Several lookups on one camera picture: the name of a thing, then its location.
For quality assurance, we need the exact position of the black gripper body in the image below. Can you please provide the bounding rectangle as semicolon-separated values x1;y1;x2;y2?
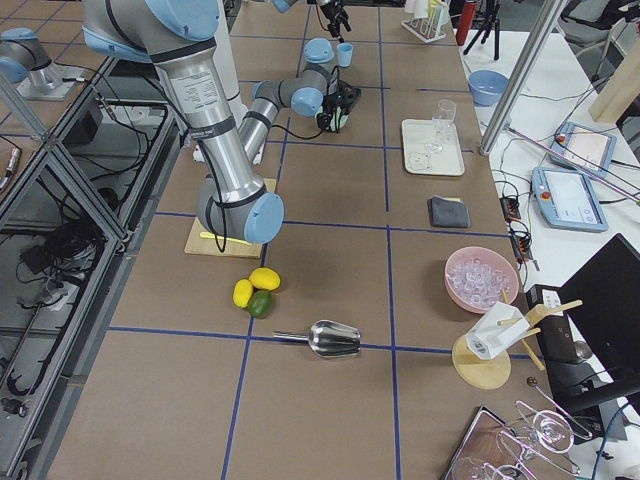
319;83;361;131
316;0;346;24

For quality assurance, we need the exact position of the light blue cup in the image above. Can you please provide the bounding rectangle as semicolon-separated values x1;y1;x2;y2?
336;42;354;68

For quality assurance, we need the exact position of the light green bowl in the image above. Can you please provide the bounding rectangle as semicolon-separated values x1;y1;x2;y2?
329;107;349;133

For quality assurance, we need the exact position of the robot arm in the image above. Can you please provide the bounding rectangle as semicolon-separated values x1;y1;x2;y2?
83;1;359;244
272;0;352;43

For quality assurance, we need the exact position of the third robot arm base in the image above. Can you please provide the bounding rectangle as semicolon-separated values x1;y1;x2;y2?
1;27;87;101

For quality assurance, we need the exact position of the blue bowl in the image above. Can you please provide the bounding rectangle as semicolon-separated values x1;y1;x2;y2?
468;70;509;107

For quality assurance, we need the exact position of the pink bowl of ice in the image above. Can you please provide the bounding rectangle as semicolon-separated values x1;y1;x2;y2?
444;246;520;314

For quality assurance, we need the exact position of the metal ice scoop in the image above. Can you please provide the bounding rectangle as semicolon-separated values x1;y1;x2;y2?
273;319;361;358

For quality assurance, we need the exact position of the cream bear tray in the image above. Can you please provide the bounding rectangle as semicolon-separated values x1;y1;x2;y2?
401;119;465;177

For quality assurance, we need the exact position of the clear wine glass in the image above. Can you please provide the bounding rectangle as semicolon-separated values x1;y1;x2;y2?
426;99;457;154

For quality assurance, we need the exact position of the red bottle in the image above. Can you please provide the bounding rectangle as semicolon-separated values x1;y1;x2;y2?
456;0;477;46

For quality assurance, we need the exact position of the black tripod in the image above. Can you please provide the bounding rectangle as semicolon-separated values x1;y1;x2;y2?
463;0;501;61

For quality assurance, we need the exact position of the grey folded cloth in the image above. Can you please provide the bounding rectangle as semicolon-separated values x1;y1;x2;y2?
427;196;471;228

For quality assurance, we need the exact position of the yellow plastic knife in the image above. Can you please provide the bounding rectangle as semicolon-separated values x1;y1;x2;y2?
199;231;249;245

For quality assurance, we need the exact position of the yellow lemon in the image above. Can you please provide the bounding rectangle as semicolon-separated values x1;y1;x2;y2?
249;267;281;291
232;279;254;309

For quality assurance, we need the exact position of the wooden cutting board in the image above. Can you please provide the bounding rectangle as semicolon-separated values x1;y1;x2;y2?
184;176;284;259

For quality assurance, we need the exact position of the green lime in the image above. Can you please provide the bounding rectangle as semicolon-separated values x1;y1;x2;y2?
247;290;273;318

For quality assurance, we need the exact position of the blue teach pendant near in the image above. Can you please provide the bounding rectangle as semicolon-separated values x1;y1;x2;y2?
531;167;608;233

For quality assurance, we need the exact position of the blue teach pendant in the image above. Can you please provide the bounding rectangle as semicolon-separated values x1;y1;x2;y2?
531;167;608;233
550;122;616;178

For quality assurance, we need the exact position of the blue teach pendant far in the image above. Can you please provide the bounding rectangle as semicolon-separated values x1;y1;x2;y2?
550;122;616;178

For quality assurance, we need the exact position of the white paper cup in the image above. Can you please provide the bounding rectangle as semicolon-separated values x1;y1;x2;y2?
465;302;530;360

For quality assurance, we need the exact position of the wooden mug tree stand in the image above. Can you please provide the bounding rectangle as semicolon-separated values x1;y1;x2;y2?
452;300;583;390

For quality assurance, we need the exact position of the black monitor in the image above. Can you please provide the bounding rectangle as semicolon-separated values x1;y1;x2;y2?
526;233;639;414

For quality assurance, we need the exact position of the glass rack with glasses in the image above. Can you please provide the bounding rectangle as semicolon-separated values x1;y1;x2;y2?
441;396;594;479

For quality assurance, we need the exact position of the white wire cup rack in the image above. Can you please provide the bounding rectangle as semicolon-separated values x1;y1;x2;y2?
401;0;449;44

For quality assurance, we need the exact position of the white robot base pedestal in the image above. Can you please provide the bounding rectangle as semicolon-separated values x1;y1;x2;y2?
189;0;269;165

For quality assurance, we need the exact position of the aluminium frame post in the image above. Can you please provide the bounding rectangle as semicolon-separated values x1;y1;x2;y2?
479;0;566;156

